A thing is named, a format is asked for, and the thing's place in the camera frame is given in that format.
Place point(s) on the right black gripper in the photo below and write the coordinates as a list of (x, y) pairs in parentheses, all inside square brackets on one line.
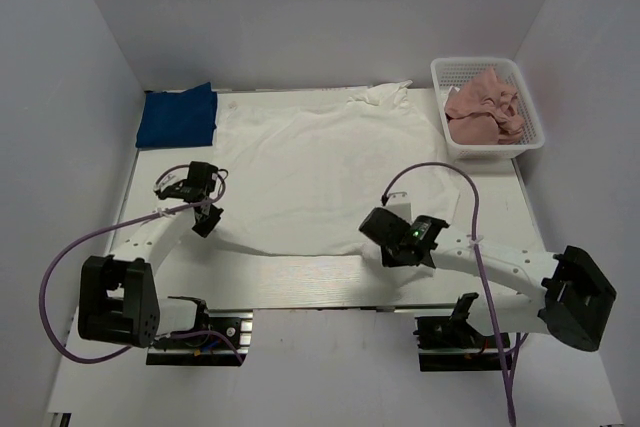
[(388, 260)]

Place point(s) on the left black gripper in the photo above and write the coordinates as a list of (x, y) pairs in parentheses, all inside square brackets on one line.
[(205, 228)]

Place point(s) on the white printed t-shirt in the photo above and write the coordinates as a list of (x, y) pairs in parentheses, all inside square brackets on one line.
[(302, 178)]

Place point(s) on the pink t-shirt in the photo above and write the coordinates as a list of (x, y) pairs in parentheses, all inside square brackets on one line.
[(484, 111)]

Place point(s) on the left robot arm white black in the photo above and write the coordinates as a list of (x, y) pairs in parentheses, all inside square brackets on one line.
[(118, 302)]

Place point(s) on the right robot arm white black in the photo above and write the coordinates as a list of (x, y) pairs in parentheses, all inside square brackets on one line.
[(564, 295)]

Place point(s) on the folded blue t-shirt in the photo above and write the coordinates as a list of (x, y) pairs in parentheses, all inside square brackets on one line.
[(178, 119)]

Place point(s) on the white plastic mesh basket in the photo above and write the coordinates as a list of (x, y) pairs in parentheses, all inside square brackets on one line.
[(452, 73)]

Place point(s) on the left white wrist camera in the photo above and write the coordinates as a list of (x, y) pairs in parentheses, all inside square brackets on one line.
[(162, 184)]

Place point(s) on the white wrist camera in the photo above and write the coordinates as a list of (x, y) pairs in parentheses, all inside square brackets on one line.
[(162, 184), (399, 204)]

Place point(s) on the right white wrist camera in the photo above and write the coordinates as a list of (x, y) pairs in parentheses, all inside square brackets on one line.
[(399, 204)]

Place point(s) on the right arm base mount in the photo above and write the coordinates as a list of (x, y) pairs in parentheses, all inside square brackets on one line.
[(448, 345)]

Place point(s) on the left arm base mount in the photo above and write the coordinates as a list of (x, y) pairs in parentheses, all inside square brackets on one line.
[(224, 341)]

